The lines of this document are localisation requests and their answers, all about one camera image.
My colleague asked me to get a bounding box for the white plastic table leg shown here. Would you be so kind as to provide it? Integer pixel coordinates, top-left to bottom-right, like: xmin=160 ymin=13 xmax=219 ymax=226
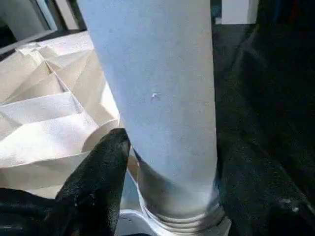
xmin=77 ymin=0 xmax=226 ymax=232

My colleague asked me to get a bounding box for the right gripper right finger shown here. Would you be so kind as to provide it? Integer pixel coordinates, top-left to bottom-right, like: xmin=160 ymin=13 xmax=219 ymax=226
xmin=218 ymin=130 xmax=313 ymax=236

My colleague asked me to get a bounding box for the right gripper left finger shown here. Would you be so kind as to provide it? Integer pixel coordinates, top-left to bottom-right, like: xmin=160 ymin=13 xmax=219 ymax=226
xmin=45 ymin=127 xmax=131 ymax=236

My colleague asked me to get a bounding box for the white plastic table top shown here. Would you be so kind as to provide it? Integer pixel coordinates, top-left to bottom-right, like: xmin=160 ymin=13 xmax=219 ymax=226
xmin=0 ymin=31 xmax=232 ymax=236

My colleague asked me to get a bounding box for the black work mat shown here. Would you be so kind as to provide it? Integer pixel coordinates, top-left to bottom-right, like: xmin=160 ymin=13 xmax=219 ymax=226
xmin=0 ymin=23 xmax=315 ymax=236

